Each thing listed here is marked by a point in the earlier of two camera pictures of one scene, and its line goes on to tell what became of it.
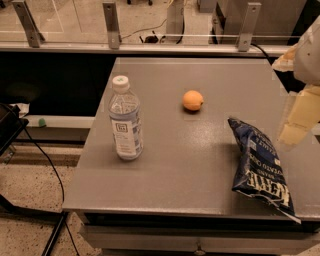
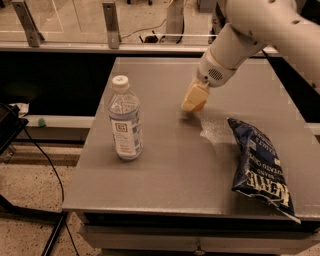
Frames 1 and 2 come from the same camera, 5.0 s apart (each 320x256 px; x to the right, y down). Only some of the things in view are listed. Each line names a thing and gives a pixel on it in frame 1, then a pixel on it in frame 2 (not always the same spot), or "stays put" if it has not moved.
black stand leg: [56, 218] stays put
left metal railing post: [34, 37] stays put
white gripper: [308, 58] to [212, 74]
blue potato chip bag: [259, 171] stays put
